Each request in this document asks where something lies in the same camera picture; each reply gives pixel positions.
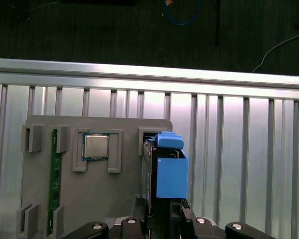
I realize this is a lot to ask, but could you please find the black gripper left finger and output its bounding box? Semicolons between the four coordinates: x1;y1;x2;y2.
62;196;147;239

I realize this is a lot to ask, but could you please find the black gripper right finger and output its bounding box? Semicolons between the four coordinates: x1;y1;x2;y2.
180;199;277;239

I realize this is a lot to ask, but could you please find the hard disk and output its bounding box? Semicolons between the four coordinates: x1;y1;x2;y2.
141;131;190;239

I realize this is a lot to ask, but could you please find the grey parts rack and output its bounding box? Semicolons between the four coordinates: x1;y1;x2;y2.
16;115;174;239

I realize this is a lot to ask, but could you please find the green RAM stick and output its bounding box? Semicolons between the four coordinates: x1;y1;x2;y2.
46;129;63;236

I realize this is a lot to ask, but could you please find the silver CPU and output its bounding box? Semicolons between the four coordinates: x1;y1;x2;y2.
81;133;110;161

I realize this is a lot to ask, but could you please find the white floor cable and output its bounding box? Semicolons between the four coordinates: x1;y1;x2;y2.
251;29;299;73

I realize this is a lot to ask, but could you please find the blue floor cable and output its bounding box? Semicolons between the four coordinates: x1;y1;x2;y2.
164;0;200;26

